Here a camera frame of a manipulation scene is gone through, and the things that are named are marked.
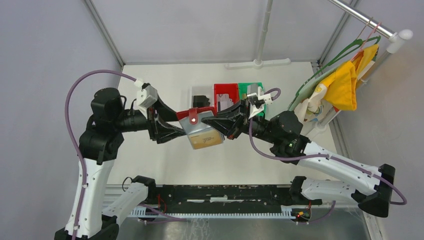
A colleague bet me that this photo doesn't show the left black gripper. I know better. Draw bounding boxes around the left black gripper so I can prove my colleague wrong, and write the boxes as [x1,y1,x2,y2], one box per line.
[114,92,188,144]

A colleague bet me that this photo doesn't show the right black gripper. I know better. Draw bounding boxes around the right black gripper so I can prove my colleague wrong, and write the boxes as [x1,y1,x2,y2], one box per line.
[202,97,279,144]

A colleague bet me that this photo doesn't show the gold credit card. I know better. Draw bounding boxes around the gold credit card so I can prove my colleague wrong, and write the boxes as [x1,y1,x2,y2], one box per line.
[188,129,224,150]

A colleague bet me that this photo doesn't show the red leather card holder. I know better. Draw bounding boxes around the red leather card holder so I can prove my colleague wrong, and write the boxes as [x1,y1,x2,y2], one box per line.
[176,106,216,138]

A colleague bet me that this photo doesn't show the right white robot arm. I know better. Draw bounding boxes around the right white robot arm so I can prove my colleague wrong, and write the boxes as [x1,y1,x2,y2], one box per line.
[202,100,396,218]

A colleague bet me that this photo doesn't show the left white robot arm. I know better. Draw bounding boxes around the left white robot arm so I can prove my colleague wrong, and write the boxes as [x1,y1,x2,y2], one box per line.
[54,87,185,240]

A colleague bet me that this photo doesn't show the white cards in red bin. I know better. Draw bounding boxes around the white cards in red bin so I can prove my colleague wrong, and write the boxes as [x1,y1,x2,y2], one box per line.
[215,93,235,112]

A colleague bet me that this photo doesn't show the red plastic bin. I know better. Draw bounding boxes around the red plastic bin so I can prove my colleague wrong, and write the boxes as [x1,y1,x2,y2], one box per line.
[213,83,240,112]

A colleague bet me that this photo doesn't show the green plastic bin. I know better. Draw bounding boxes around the green plastic bin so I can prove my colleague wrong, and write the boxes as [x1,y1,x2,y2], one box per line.
[238,82,267,119]

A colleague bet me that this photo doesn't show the clear plastic bin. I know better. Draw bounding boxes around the clear plastic bin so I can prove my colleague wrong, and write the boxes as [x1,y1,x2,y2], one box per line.
[189,84,215,108]

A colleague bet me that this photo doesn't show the black object in clear bin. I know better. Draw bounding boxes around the black object in clear bin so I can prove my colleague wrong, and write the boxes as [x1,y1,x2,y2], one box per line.
[192,95,211,108]

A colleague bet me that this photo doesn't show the white stand base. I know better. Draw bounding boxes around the white stand base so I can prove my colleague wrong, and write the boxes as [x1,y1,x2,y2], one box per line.
[224,0,291,70]

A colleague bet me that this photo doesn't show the green clothes hanger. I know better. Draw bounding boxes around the green clothes hanger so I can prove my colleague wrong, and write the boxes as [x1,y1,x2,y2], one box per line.
[288,35,382,111]

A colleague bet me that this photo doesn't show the patterned white cloth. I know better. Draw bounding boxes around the patterned white cloth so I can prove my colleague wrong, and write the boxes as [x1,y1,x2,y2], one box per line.
[288,67,339,137]

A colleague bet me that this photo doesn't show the yellow cloth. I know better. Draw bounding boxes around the yellow cloth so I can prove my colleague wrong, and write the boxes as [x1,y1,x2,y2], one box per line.
[320,44,379,111]

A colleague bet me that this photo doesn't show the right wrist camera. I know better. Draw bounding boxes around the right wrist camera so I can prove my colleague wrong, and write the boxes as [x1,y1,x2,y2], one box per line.
[246,83,273,120]

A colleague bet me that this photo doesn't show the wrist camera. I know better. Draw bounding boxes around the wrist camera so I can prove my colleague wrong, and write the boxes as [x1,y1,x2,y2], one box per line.
[135,83,159,119]
[246,83,273,120]

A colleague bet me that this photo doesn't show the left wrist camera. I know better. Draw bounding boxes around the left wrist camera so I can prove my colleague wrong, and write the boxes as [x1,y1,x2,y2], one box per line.
[135,83,159,119]

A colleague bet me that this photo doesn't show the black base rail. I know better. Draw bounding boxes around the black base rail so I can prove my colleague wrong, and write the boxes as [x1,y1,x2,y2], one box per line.
[143,184,323,214]

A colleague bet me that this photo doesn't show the white cable duct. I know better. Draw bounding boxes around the white cable duct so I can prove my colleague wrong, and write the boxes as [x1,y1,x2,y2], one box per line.
[128,206,310,221]

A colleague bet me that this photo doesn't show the metal clothes rail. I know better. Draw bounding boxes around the metal clothes rail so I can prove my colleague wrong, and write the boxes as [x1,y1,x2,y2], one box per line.
[329,0,414,54]

